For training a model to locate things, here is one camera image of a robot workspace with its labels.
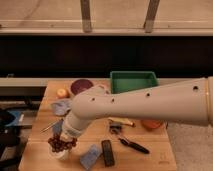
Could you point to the small dark toy block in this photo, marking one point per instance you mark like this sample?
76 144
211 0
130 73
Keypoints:
115 127

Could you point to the orange bowl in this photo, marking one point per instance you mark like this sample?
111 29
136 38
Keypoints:
151 124

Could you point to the purple bowl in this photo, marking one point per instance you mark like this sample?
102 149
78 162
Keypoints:
80 85

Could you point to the green plastic tray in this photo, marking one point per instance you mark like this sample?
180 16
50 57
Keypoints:
123 81

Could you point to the dark rectangular remote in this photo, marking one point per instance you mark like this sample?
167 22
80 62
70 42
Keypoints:
107 153

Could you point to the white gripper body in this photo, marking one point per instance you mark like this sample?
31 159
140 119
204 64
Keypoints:
68 135

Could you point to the dark red grape bunch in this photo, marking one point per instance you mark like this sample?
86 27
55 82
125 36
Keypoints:
59 145

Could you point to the black handled utensil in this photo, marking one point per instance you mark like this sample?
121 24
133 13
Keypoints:
133 145

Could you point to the banana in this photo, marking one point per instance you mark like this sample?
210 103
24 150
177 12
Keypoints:
124 121

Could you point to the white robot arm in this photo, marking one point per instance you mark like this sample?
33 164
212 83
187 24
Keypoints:
186 102

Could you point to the blue sponge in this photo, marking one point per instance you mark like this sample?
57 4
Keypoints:
90 157

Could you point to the apple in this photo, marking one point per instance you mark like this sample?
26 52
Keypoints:
62 93

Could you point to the white paper cup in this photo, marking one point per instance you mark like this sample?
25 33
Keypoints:
63 155

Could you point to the grey blue cloth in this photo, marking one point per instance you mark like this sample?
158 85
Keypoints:
61 106

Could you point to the metal spoon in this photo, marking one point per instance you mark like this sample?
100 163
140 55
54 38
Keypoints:
49 126

